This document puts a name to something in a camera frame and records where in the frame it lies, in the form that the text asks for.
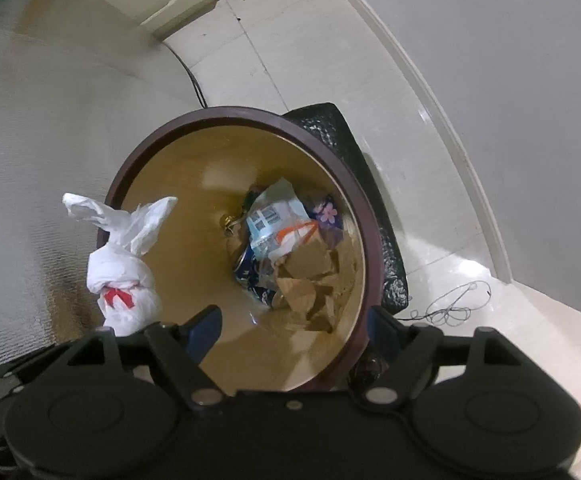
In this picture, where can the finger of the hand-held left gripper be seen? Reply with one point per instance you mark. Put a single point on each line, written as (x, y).
(20, 367)

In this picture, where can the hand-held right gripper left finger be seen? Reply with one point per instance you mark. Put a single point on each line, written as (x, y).
(203, 332)

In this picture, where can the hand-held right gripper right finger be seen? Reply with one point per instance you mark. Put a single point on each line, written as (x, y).
(385, 332)

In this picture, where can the torn brown cardboard box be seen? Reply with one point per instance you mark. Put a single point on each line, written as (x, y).
(310, 280)

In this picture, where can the brown round trash bin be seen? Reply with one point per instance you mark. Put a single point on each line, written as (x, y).
(180, 200)

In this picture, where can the clear plastic wrapper with label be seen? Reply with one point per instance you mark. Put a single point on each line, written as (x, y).
(275, 215)

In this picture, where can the crushed blue soda can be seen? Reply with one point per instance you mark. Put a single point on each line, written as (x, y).
(250, 272)

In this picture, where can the purple flower snack packet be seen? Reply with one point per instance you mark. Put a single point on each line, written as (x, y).
(328, 212)

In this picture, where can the black textured floor mat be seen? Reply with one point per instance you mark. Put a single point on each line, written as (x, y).
(365, 160)

